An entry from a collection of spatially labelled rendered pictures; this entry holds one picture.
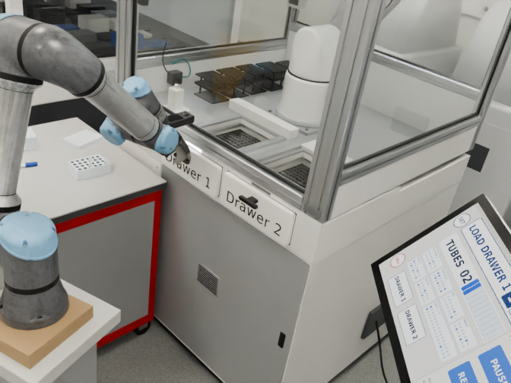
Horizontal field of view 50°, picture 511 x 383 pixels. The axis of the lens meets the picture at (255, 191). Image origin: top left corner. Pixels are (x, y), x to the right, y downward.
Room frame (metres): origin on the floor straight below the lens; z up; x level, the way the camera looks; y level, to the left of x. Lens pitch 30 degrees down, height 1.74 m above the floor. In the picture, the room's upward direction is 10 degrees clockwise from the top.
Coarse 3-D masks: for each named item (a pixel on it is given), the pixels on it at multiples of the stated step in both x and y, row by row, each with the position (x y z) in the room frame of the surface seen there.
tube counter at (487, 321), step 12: (456, 276) 0.91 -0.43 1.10; (468, 276) 0.89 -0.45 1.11; (468, 288) 0.86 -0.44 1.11; (480, 288) 0.85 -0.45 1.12; (468, 300) 0.83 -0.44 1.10; (480, 300) 0.82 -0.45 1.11; (480, 312) 0.79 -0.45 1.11; (492, 312) 0.78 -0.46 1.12; (480, 324) 0.77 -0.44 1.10; (492, 324) 0.76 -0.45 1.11; (492, 336) 0.73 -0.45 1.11
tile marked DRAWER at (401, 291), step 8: (400, 272) 1.01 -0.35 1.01; (392, 280) 0.99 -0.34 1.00; (400, 280) 0.98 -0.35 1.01; (392, 288) 0.97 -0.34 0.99; (400, 288) 0.96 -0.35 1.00; (408, 288) 0.95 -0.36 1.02; (392, 296) 0.95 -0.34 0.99; (400, 296) 0.94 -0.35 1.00; (408, 296) 0.92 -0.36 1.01; (400, 304) 0.92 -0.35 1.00
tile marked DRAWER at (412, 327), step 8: (416, 304) 0.89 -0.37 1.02; (400, 312) 0.89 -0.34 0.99; (408, 312) 0.88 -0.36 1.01; (416, 312) 0.87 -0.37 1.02; (400, 320) 0.87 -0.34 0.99; (408, 320) 0.86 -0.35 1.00; (416, 320) 0.85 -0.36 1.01; (408, 328) 0.84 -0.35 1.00; (416, 328) 0.83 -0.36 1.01; (424, 328) 0.82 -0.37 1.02; (408, 336) 0.82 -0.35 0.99; (416, 336) 0.81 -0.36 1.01; (424, 336) 0.80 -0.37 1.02; (408, 344) 0.80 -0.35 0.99
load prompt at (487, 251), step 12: (468, 228) 1.02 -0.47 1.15; (480, 228) 1.00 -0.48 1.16; (468, 240) 0.99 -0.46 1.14; (480, 240) 0.97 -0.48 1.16; (492, 240) 0.95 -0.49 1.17; (480, 252) 0.94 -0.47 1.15; (492, 252) 0.92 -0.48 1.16; (480, 264) 0.90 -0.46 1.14; (492, 264) 0.89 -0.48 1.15; (504, 264) 0.87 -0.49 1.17; (492, 276) 0.86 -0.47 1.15; (504, 276) 0.85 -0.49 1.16; (492, 288) 0.83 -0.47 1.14; (504, 288) 0.82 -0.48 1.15; (504, 300) 0.79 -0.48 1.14; (504, 312) 0.77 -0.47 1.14
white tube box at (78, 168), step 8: (72, 160) 1.64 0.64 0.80; (80, 160) 1.65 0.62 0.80; (96, 160) 1.67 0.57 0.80; (72, 168) 1.60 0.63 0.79; (80, 168) 1.60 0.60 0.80; (88, 168) 1.60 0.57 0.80; (96, 168) 1.62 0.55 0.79; (104, 168) 1.64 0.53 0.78; (80, 176) 1.58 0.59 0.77; (88, 176) 1.60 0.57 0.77
